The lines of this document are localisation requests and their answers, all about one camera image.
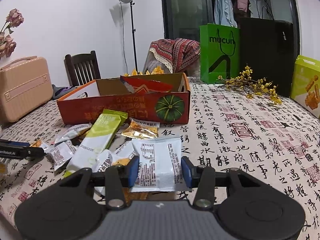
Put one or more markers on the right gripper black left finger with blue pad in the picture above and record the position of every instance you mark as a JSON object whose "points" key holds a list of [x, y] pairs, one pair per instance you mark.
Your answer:
{"points": [[118, 177]]}

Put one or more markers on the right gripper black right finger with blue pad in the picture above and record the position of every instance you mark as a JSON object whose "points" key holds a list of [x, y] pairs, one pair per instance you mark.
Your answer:
{"points": [[202, 178]]}

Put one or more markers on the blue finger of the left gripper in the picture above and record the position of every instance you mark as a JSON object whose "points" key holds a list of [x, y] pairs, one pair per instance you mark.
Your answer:
{"points": [[15, 143]]}

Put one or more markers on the green white protein bar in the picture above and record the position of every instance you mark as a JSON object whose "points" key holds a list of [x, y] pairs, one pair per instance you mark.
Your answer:
{"points": [[97, 139]]}

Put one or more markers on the golden oat crisp packet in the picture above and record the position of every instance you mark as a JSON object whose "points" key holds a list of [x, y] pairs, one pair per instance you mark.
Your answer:
{"points": [[139, 129]]}

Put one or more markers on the red silver snack packet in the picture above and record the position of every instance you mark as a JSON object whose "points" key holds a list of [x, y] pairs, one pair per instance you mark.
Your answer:
{"points": [[137, 85]]}

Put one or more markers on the small white snack packet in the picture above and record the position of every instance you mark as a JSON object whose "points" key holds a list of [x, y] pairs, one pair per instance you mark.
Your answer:
{"points": [[61, 153]]}

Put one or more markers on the silver white snack packet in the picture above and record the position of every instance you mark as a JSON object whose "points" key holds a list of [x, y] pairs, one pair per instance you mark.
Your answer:
{"points": [[72, 132]]}

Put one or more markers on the pink small suitcase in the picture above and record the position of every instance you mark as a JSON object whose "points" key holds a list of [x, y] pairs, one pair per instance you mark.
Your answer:
{"points": [[25, 85]]}

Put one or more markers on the grey purple folded cloth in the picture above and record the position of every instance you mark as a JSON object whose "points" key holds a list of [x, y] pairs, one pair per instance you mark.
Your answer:
{"points": [[59, 92]]}

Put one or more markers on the orange pumpkin cardboard box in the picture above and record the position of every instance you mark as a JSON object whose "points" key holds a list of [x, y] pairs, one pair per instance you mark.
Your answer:
{"points": [[88, 101]]}

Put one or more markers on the dark wooden chair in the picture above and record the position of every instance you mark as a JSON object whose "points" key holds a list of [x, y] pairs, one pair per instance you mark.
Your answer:
{"points": [[82, 68]]}

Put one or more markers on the yellow flower branch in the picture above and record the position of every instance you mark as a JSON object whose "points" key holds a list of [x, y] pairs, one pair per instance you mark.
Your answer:
{"points": [[245, 84]]}

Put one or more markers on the orange paper flower decoration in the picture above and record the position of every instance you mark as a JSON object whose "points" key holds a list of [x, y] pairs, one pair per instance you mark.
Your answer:
{"points": [[156, 70]]}

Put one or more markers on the cloth covered chair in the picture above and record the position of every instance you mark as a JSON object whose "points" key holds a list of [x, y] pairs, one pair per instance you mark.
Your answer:
{"points": [[151, 63]]}

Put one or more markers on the dried pink roses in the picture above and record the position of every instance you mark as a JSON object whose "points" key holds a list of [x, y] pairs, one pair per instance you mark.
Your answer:
{"points": [[13, 20]]}

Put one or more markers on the red patterned cloth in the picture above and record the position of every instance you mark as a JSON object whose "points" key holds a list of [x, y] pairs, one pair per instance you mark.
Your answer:
{"points": [[177, 55]]}

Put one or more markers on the green paper shopping bag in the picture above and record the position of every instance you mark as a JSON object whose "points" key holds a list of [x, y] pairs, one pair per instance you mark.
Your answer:
{"points": [[219, 52]]}

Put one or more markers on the light green snack box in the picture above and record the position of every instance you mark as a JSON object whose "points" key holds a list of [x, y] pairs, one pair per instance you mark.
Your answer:
{"points": [[305, 84]]}

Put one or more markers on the black paper bag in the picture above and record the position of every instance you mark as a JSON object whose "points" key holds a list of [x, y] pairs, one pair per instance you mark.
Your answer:
{"points": [[269, 48]]}

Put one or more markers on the light blue hanging shirt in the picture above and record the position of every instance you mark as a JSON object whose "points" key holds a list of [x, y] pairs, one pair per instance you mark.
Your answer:
{"points": [[223, 13]]}

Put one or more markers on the dark framed glass door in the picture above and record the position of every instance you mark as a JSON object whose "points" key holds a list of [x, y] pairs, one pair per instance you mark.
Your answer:
{"points": [[182, 18]]}

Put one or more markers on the white hanging garment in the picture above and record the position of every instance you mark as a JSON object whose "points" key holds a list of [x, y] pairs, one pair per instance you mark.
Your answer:
{"points": [[260, 9]]}

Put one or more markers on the pink hanging garment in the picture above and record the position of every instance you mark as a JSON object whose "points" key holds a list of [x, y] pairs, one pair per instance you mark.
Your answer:
{"points": [[242, 5]]}

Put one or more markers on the studio lamp on stand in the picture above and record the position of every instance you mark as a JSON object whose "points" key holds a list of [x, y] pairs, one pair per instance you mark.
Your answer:
{"points": [[133, 30]]}

